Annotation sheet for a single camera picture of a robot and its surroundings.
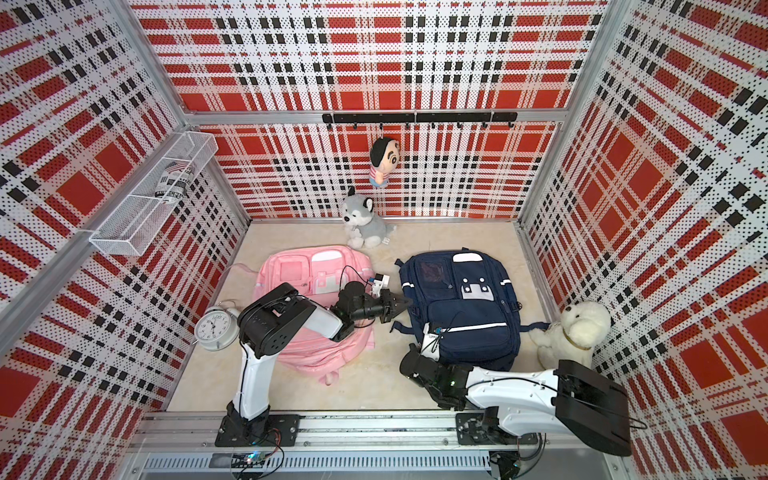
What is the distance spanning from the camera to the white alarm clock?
88 centimetres

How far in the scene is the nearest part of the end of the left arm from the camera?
2.57 feet

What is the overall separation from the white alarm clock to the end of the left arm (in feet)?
1.17

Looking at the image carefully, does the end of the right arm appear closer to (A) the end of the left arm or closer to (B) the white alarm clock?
(A) the end of the left arm
